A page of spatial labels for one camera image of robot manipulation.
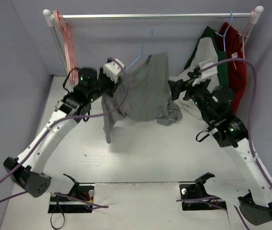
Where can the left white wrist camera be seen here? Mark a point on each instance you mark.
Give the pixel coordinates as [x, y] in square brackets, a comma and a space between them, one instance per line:
[113, 69]

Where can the grey t shirt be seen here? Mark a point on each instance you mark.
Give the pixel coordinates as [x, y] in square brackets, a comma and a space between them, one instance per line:
[145, 98]

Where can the pink hanger at right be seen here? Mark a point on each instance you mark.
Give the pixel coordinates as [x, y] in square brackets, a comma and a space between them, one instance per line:
[244, 35]

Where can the silver clothes rack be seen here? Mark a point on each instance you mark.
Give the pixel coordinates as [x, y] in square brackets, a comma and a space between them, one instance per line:
[49, 17]

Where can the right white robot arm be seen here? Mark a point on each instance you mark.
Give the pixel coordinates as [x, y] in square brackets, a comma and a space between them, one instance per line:
[254, 202]

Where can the red shirt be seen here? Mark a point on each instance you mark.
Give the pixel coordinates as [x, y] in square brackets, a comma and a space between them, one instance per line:
[237, 73]

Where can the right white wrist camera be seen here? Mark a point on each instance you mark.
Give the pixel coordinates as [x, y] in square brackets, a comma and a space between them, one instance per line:
[204, 71]

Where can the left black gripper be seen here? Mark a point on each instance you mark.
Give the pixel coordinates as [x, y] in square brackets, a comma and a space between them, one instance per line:
[109, 86]

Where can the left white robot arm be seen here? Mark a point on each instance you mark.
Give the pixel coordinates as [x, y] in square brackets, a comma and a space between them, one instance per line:
[27, 169]

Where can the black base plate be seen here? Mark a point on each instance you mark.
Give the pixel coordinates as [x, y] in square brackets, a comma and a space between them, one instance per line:
[194, 199]
[59, 204]

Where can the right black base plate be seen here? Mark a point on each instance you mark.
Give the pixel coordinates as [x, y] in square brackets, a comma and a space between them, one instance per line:
[194, 199]

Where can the light blue wire hanger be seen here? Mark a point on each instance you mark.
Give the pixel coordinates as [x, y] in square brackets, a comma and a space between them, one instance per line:
[141, 54]

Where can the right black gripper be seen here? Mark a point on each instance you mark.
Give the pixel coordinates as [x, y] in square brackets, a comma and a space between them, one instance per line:
[185, 88]

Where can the pink plastic hangers bunch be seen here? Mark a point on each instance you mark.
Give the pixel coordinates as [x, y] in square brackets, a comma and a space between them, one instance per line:
[69, 46]

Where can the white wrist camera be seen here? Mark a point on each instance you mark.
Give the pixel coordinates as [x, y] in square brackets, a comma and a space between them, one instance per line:
[113, 69]
[204, 71]

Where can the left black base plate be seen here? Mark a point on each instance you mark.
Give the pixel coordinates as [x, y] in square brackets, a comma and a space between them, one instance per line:
[59, 204]

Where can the white and green shirt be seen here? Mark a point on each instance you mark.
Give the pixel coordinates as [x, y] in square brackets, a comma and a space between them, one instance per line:
[205, 49]

